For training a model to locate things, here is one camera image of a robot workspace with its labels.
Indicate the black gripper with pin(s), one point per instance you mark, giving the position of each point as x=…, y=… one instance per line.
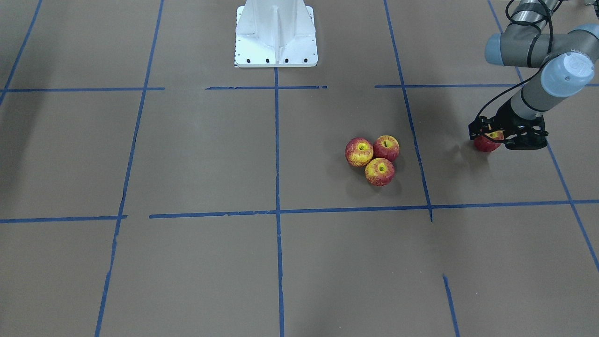
x=504, y=114

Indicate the red yellow apple back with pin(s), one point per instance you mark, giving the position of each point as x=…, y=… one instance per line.
x=386, y=147

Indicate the long blue tape line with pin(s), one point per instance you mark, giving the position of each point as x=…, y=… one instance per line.
x=570, y=200

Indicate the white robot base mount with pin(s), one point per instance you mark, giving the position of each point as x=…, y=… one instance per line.
x=275, y=33

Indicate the red yellow apple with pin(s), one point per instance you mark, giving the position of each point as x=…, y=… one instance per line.
x=379, y=172
x=386, y=147
x=359, y=152

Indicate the red yellow apple front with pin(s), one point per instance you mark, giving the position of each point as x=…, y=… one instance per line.
x=379, y=172

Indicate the short blue tape piece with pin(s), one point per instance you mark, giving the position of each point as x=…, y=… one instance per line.
x=451, y=306

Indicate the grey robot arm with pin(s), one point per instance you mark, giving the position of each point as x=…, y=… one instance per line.
x=564, y=64

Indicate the crossing blue tape line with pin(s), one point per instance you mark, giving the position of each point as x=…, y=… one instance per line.
x=371, y=209

